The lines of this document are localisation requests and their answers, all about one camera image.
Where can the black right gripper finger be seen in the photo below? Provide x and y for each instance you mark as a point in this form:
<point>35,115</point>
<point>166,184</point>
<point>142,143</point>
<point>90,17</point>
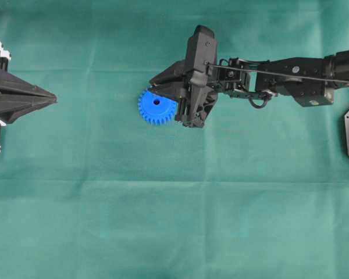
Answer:
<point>174,90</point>
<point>174,74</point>

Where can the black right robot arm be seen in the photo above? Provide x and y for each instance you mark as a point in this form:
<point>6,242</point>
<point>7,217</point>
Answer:
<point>310,81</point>

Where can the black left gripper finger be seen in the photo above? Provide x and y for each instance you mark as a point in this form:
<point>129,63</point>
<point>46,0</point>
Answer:
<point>13,107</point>
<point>11,83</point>

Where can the green table cloth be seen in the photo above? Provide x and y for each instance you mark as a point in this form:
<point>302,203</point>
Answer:
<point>88,189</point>

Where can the right-arm black gripper body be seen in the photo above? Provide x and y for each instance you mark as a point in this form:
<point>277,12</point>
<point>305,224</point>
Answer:
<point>201,97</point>

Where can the blue plastic gear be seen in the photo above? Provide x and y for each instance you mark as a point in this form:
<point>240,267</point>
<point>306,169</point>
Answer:
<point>154,109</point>

